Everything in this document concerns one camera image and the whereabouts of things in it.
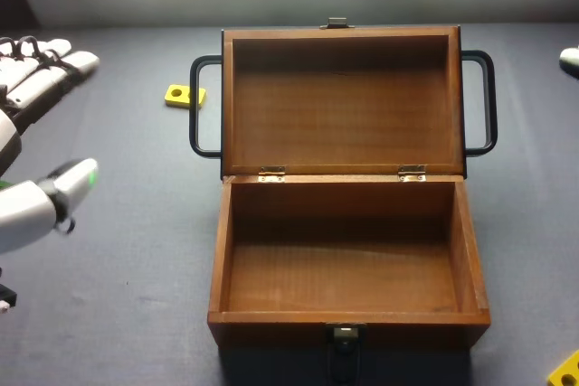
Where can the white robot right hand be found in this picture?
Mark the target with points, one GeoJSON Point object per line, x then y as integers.
{"type": "Point", "coordinates": [22, 219]}

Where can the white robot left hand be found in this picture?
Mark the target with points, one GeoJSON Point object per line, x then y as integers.
{"type": "Point", "coordinates": [571, 60]}

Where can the grey table cloth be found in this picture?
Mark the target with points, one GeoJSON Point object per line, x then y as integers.
{"type": "Point", "coordinates": [113, 291]}

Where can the yellow holed toy block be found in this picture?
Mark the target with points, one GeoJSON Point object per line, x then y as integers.
{"type": "Point", "coordinates": [181, 96]}
{"type": "Point", "coordinates": [565, 370]}

